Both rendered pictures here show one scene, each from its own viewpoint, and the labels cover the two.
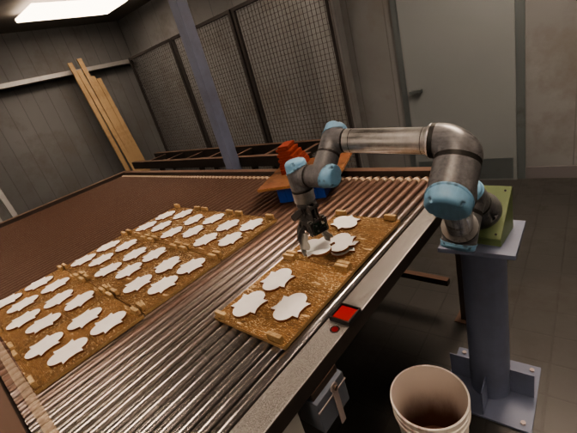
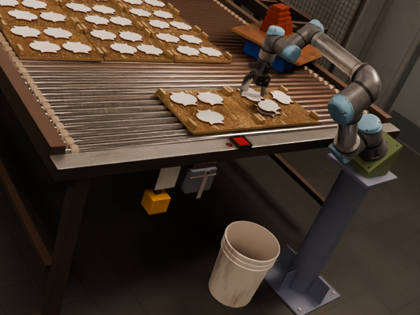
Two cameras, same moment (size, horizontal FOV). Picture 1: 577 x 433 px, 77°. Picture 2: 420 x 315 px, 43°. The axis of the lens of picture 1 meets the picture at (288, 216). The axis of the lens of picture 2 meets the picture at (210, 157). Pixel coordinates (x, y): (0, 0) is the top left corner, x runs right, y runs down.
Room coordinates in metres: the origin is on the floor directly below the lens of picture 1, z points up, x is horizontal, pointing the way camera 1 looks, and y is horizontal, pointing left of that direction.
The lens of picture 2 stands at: (-1.16, 0.08, 2.05)
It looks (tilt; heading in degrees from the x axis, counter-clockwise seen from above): 31 degrees down; 358
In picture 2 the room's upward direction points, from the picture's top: 20 degrees clockwise
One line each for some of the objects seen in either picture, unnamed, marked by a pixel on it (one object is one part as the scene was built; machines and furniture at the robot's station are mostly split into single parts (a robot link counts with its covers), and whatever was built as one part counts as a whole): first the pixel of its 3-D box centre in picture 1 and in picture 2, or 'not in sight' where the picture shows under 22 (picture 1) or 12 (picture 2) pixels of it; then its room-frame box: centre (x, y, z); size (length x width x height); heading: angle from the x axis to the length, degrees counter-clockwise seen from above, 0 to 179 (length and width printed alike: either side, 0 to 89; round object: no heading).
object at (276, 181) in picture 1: (306, 171); (282, 40); (2.22, -0.20, 1.03); 0.50 x 0.50 x 0.02; 65
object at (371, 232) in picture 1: (343, 239); (271, 106); (1.41, -0.20, 0.93); 0.41 x 0.35 x 0.02; 133
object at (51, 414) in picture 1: (253, 259); (197, 77); (1.51, 0.22, 0.90); 1.95 x 0.05 x 0.05; 133
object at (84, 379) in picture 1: (246, 258); (192, 72); (1.55, 0.25, 0.90); 1.95 x 0.05 x 0.05; 133
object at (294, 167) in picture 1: (299, 175); (274, 39); (1.17, -0.07, 1.34); 0.09 x 0.08 x 0.11; 42
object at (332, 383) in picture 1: (322, 397); (195, 175); (0.79, 0.05, 0.77); 0.14 x 0.11 x 0.18; 133
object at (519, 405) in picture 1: (486, 318); (327, 229); (1.23, -0.73, 0.43); 0.38 x 0.38 x 0.87; 47
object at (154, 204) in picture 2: not in sight; (160, 186); (0.67, 0.18, 0.74); 0.09 x 0.08 x 0.24; 133
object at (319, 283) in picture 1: (284, 295); (209, 110); (1.12, 0.10, 0.93); 0.41 x 0.35 x 0.02; 134
